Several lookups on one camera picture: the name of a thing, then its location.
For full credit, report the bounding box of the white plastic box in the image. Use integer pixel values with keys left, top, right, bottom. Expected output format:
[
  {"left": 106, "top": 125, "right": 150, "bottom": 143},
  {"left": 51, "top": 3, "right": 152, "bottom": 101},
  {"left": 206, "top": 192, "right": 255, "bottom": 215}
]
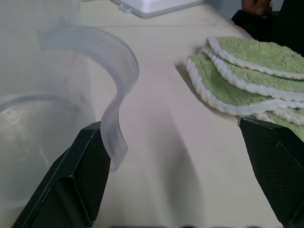
[{"left": 111, "top": 0, "right": 206, "bottom": 19}]

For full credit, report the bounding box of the green white-edged towel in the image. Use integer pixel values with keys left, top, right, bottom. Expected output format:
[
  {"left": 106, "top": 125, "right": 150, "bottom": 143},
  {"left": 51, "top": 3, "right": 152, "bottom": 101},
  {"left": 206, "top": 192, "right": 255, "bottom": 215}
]
[{"left": 182, "top": 35, "right": 304, "bottom": 141}]

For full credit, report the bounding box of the dark seated person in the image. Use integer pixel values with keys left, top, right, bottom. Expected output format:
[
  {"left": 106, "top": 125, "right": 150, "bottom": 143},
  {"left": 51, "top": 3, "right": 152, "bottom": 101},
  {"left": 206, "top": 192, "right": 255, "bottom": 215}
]
[{"left": 230, "top": 0, "right": 304, "bottom": 57}]

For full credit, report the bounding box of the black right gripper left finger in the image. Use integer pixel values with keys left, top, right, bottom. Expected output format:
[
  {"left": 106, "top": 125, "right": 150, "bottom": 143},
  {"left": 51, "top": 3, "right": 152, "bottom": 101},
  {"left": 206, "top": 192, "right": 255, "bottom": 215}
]
[{"left": 11, "top": 121, "right": 112, "bottom": 228}]

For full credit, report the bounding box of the clear plastic blender jar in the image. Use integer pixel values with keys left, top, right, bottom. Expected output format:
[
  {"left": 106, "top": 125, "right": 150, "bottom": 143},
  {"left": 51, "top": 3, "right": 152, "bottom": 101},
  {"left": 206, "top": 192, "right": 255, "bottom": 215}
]
[{"left": 0, "top": 0, "right": 140, "bottom": 210}]

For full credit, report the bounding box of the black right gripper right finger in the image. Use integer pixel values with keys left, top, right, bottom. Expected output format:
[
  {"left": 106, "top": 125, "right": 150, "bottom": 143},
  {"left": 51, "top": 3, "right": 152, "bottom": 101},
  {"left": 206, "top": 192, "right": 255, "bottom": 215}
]
[{"left": 238, "top": 116, "right": 304, "bottom": 228}]

